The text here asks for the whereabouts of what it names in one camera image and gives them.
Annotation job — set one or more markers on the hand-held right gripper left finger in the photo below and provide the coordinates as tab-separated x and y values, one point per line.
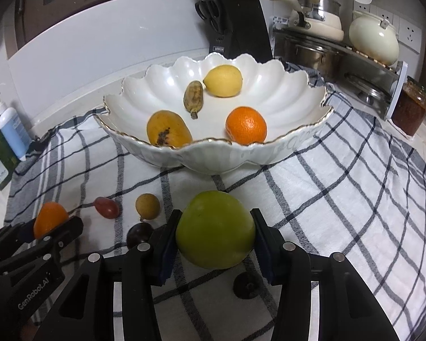
167	247

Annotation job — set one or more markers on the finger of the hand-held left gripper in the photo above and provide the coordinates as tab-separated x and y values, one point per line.
10	236
62	236

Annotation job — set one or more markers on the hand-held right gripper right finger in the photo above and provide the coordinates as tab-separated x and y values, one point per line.
264	252

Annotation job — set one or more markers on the orange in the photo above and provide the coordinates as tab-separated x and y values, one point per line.
49	218
246	125

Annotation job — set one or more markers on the green apple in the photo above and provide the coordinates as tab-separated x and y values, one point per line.
216	229

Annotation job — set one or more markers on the spotted yellow mango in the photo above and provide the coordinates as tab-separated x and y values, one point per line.
168	128

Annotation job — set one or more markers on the small brown banana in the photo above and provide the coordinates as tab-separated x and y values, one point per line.
193	97

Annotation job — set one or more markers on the white scalloped bowl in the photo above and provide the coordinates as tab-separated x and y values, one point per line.
280	88

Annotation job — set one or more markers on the yellow lemon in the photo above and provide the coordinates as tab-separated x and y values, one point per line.
222	81

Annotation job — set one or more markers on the dark purple round fruit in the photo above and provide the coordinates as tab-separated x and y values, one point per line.
139	233
247	285

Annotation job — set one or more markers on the brown longan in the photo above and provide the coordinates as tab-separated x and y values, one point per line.
147	205

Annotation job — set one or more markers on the red grape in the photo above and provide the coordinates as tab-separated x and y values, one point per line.
107	207

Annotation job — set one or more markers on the grey checked cloth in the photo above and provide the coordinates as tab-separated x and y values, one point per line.
340	202

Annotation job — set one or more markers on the blue white pump bottle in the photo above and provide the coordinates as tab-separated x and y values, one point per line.
12	129

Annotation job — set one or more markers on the steel pot lid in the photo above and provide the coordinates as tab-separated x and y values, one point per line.
367	88

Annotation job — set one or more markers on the large steel pot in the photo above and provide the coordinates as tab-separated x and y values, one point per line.
309	57

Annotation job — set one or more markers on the glass jar of preserves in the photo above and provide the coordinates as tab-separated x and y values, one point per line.
410	108

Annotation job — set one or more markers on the countertop shelf rack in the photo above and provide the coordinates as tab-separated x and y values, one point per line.
394	92

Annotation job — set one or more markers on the black knife block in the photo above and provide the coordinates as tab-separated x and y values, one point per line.
243	25

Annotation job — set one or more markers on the brown framed window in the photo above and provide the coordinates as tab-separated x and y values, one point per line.
32	7

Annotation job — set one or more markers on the blue patterned packet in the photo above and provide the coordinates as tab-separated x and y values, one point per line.
278	22

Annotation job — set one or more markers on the cream saucepan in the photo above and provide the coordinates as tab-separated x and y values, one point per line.
323	28

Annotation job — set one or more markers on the black kitchen scissors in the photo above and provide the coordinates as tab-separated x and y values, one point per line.
210	12

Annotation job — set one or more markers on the white casserole pot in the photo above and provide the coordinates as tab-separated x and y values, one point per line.
372	37

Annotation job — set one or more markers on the square white wall outlet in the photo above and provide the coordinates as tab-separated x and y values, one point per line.
411	34

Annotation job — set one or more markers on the wide white wall outlet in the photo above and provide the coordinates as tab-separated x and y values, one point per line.
383	13

